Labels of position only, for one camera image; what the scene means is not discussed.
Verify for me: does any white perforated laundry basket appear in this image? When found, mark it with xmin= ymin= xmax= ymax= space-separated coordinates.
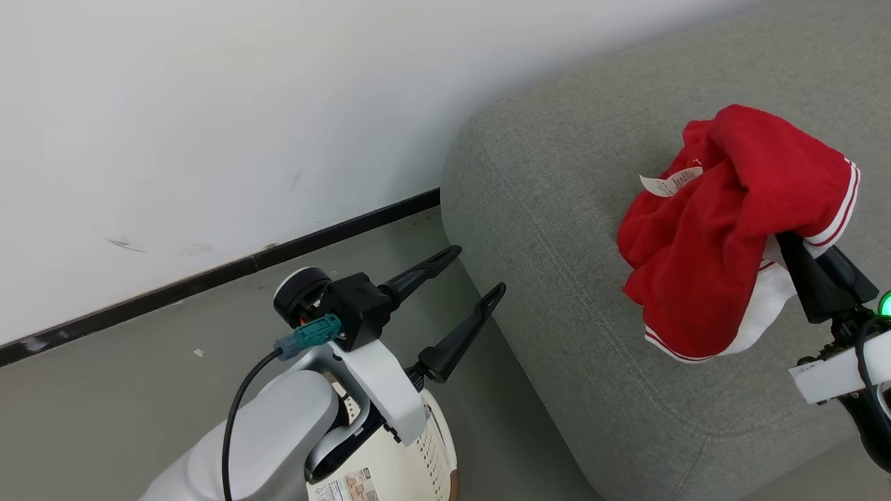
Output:
xmin=305 ymin=351 xmax=461 ymax=501

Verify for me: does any black baseboard strip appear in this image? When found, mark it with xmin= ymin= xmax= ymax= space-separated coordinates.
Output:
xmin=0 ymin=188 xmax=442 ymax=368

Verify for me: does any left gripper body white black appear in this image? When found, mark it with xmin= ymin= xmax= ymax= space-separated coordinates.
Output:
xmin=273 ymin=267 xmax=427 ymax=447

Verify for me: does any black cable with teal plug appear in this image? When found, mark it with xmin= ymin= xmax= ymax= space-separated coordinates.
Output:
xmin=221 ymin=313 xmax=343 ymax=501

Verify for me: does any red garment with white stripes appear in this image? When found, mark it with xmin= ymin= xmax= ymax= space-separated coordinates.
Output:
xmin=617 ymin=104 xmax=862 ymax=365

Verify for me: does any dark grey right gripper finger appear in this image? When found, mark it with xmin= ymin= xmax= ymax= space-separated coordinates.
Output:
xmin=816 ymin=244 xmax=880 ymax=315
xmin=775 ymin=231 xmax=839 ymax=325

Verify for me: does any thin black right gripper cable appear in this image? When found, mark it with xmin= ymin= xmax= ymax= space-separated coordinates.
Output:
xmin=855 ymin=317 xmax=891 ymax=418

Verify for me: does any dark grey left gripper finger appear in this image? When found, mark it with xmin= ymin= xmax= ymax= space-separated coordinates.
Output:
xmin=379 ymin=244 xmax=463 ymax=308
xmin=416 ymin=281 xmax=507 ymax=384

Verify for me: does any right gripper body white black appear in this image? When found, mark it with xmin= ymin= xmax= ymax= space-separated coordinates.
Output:
xmin=789 ymin=289 xmax=891 ymax=475

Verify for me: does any grey fabric sofa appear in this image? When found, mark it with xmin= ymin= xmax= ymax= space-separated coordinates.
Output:
xmin=440 ymin=0 xmax=891 ymax=501

